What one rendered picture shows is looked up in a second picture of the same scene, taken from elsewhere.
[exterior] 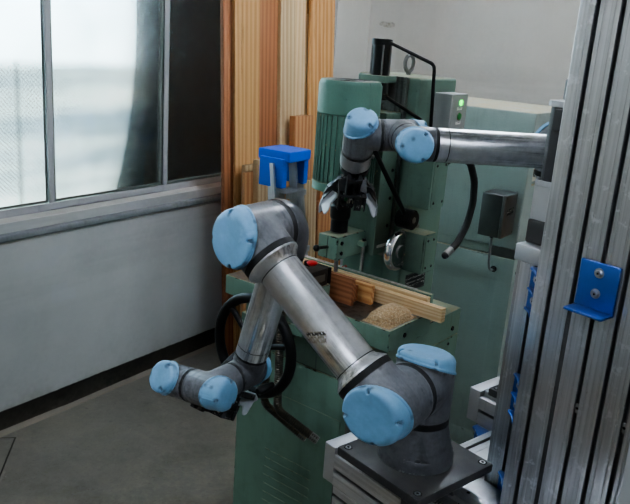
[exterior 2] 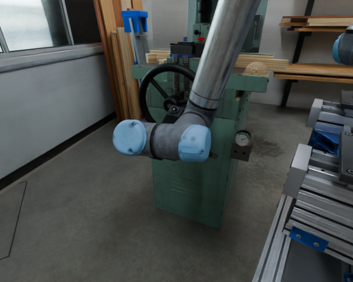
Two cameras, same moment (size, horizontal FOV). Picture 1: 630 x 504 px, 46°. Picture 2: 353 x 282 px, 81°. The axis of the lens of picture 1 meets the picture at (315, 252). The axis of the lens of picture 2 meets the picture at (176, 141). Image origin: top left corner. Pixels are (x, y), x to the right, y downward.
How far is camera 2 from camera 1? 1.28 m
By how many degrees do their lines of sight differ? 19
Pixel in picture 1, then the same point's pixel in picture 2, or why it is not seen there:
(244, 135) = (107, 16)
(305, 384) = not seen: hidden behind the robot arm
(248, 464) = (161, 174)
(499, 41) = not seen: outside the picture
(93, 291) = (49, 102)
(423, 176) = not seen: outside the picture
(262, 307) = (230, 40)
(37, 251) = (5, 81)
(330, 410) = (216, 137)
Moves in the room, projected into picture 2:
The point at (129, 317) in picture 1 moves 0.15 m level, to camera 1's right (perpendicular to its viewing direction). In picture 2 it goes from (72, 113) to (88, 112)
